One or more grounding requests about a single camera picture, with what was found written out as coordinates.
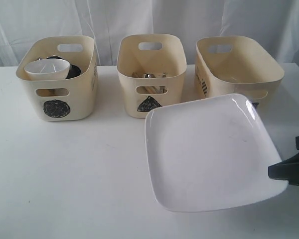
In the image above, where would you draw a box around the small steel bowl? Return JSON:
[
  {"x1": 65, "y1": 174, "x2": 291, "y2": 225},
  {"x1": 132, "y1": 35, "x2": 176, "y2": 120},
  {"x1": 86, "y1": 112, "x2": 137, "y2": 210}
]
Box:
[{"x1": 66, "y1": 64, "x2": 81, "y2": 79}]

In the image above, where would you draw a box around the cream bin with triangle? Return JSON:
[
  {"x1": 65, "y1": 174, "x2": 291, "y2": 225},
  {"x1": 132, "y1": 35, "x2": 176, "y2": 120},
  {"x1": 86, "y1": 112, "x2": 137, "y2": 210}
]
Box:
[{"x1": 117, "y1": 34, "x2": 187, "y2": 118}]

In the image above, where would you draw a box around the white backdrop curtain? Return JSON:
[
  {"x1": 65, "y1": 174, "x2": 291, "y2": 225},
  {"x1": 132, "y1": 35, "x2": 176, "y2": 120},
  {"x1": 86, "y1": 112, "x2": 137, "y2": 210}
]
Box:
[{"x1": 0, "y1": 0, "x2": 299, "y2": 66}]

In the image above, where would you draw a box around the cream bin with square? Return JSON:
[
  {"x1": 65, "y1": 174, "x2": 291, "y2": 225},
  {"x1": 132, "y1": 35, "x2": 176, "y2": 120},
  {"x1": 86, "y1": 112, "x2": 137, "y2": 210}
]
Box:
[{"x1": 194, "y1": 36, "x2": 285, "y2": 109}]

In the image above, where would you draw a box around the white ceramic bowl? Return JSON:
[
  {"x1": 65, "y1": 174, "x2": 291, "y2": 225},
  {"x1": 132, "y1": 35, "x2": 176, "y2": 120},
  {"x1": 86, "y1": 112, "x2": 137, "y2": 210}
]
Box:
[{"x1": 24, "y1": 59, "x2": 70, "y2": 81}]

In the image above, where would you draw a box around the cream bin with circle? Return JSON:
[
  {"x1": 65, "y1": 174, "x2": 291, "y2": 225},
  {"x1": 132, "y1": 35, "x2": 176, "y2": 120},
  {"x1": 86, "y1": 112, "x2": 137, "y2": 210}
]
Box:
[{"x1": 16, "y1": 35, "x2": 98, "y2": 121}]

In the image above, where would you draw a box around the steel mug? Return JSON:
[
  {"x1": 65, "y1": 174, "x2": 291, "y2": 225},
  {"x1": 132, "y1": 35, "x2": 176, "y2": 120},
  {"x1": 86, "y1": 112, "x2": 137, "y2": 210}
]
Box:
[{"x1": 36, "y1": 55, "x2": 66, "y2": 62}]

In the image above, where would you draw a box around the wooden chopstick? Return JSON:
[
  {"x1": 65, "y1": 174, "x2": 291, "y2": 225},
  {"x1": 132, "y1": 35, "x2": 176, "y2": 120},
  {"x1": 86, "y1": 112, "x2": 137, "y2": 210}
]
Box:
[
  {"x1": 136, "y1": 86, "x2": 163, "y2": 95},
  {"x1": 132, "y1": 72, "x2": 143, "y2": 78}
]

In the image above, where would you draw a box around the white square plate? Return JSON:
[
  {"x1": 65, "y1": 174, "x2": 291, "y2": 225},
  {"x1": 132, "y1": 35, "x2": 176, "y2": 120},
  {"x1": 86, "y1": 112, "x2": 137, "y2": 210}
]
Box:
[{"x1": 145, "y1": 94, "x2": 288, "y2": 212}]

